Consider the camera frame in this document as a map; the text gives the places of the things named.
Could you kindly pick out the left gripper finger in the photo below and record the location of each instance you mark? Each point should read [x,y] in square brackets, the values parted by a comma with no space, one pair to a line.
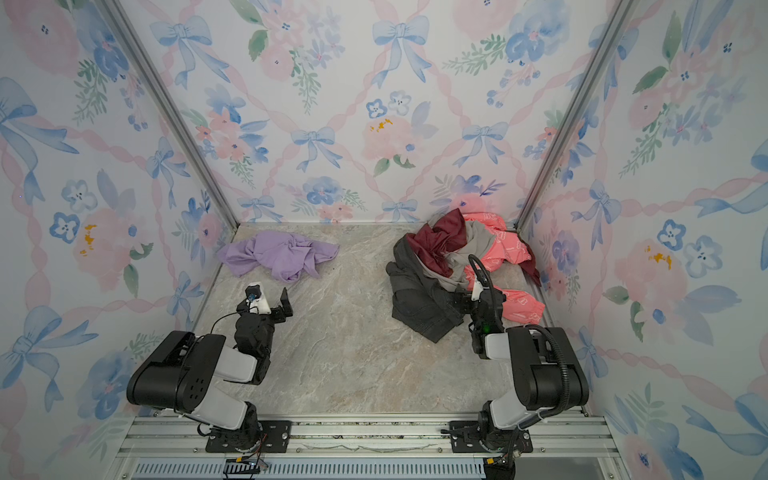
[285,304]
[244,307]

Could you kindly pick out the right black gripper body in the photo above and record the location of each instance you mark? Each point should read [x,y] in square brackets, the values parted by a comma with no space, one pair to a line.
[477,323]

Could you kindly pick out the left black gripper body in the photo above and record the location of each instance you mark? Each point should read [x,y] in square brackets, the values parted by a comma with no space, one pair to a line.
[268,323]

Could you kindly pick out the purple cloth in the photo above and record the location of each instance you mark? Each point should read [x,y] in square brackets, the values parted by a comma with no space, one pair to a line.
[286,255]

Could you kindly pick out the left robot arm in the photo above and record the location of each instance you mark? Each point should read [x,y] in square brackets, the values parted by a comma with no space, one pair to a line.
[179,375]

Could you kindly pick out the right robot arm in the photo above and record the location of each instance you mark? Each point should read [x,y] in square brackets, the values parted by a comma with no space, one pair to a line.
[547,378]

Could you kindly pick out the dark grey cloth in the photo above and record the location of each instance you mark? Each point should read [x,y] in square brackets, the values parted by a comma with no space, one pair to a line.
[420,302]

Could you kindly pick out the pink patterned cloth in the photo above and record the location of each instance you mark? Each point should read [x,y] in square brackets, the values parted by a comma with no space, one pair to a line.
[510,264]

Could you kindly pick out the taupe grey cloth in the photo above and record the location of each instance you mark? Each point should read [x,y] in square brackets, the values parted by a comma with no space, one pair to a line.
[462,277]

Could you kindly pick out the maroon cloth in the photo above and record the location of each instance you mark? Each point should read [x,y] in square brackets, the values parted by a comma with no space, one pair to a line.
[431,244]

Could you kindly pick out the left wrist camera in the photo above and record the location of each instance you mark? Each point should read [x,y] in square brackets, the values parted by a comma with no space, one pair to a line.
[256,302]

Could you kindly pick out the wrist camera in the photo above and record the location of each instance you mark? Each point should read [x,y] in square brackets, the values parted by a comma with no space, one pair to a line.
[477,290]
[256,302]

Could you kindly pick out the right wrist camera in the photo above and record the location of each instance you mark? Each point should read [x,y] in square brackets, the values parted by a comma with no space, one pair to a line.
[477,290]

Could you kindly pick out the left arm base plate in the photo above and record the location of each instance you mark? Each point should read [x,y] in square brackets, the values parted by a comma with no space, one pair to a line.
[265,436]

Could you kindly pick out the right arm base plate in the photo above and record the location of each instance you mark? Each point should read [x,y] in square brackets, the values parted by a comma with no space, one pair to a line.
[473,437]

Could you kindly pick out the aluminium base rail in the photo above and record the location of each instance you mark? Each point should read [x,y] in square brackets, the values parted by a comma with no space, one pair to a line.
[574,445]

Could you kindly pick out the left aluminium corner post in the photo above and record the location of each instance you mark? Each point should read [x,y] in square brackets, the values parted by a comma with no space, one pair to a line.
[117,19]

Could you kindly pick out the aluminium corner post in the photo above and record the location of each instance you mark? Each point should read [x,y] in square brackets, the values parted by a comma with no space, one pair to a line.
[117,19]
[582,96]

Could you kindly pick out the right aluminium corner post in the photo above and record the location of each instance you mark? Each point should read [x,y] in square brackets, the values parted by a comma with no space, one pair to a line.
[582,96]

